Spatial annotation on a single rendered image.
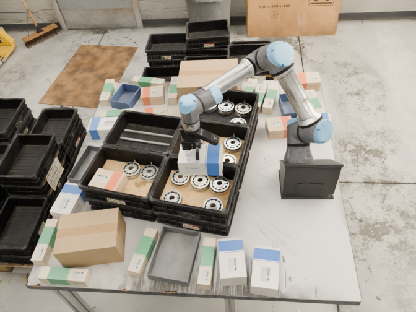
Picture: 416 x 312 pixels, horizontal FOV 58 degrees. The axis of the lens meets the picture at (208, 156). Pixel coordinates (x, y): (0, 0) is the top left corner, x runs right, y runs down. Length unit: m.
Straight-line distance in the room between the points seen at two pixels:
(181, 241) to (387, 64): 3.13
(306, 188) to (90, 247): 1.12
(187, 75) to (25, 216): 1.51
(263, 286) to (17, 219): 1.87
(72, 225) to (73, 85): 2.58
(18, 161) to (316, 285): 2.17
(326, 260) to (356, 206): 1.14
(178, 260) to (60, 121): 1.84
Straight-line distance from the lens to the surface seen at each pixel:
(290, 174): 1.94
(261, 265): 1.81
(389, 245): 2.92
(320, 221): 2.06
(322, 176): 1.98
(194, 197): 1.96
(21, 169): 2.94
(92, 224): 1.97
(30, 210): 2.98
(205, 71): 2.60
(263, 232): 1.99
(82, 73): 4.51
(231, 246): 1.85
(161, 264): 1.94
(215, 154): 1.72
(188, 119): 1.53
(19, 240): 2.87
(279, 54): 1.71
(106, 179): 2.05
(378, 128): 3.63
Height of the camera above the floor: 2.43
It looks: 49 degrees down
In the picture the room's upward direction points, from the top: 7 degrees counter-clockwise
